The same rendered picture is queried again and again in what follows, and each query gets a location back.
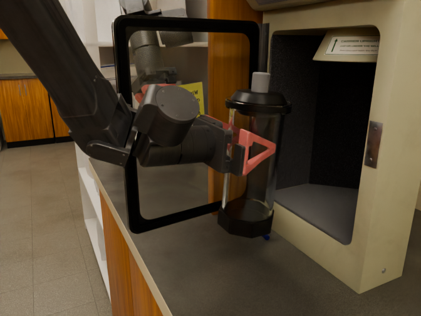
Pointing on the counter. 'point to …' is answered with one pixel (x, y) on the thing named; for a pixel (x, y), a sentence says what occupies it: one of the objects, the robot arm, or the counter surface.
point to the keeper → (373, 143)
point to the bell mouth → (349, 45)
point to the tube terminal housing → (388, 84)
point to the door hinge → (263, 47)
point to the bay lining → (320, 113)
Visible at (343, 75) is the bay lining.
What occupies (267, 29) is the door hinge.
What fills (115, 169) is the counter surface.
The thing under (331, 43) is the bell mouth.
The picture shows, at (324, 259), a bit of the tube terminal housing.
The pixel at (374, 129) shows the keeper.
